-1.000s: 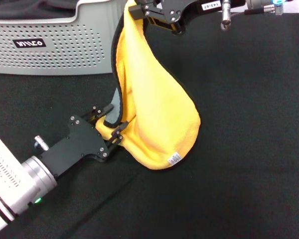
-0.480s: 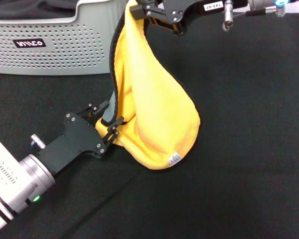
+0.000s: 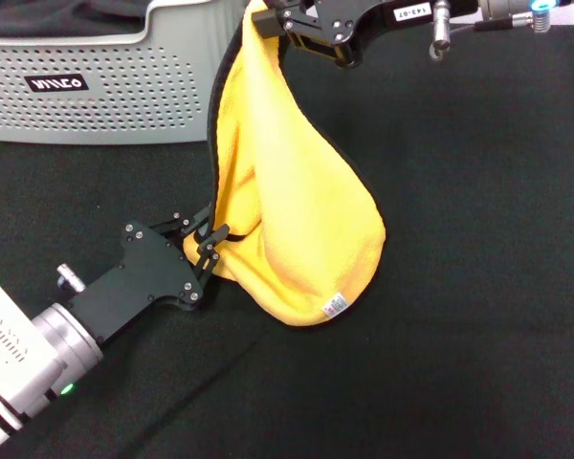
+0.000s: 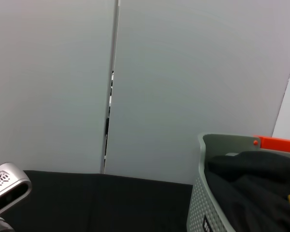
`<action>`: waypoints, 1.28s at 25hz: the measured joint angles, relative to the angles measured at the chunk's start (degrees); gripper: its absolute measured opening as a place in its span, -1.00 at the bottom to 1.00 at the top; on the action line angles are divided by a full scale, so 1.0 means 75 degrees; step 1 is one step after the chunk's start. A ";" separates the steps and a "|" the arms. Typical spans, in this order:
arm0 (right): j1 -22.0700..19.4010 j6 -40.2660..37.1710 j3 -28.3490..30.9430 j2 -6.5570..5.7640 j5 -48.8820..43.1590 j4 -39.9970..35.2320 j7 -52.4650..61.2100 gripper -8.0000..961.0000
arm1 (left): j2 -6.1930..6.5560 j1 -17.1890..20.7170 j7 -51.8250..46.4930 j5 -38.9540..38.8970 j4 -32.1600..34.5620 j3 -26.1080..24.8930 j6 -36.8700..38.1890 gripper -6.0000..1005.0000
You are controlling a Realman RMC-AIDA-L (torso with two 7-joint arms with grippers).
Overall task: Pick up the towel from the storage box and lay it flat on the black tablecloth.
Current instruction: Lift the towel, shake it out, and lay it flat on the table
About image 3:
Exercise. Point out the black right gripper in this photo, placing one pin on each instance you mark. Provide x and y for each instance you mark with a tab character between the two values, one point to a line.
363	12

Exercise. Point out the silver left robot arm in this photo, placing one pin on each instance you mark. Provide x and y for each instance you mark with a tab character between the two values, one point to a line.
72	339

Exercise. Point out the dark cloth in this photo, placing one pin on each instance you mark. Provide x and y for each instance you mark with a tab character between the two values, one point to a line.
52	16

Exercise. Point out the yellow and grey towel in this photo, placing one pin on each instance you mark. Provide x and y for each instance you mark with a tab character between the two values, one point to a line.
292	191

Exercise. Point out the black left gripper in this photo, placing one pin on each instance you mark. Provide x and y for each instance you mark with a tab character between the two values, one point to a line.
143	277

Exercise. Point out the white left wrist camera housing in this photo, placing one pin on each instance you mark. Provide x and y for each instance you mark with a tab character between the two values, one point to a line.
9	334

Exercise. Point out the grey perforated storage box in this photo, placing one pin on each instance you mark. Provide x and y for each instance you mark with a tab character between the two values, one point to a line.
124	110

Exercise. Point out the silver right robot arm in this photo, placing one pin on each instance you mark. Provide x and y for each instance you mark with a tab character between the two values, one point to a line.
502	7

